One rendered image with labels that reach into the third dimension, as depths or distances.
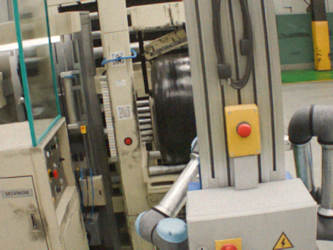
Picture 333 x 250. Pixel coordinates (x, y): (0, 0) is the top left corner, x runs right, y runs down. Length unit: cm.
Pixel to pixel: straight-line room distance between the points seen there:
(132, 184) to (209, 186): 136
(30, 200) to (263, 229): 112
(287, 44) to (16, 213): 1040
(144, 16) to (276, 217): 182
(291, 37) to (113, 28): 964
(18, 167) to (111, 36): 93
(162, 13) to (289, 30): 928
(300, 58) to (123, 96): 971
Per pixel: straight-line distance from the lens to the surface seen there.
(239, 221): 122
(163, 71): 247
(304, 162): 186
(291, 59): 1202
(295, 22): 1199
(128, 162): 268
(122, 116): 262
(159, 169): 261
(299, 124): 173
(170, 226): 185
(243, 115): 130
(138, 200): 276
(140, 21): 281
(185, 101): 240
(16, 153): 200
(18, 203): 208
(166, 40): 295
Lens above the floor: 174
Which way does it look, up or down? 13 degrees down
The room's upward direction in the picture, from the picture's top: 6 degrees counter-clockwise
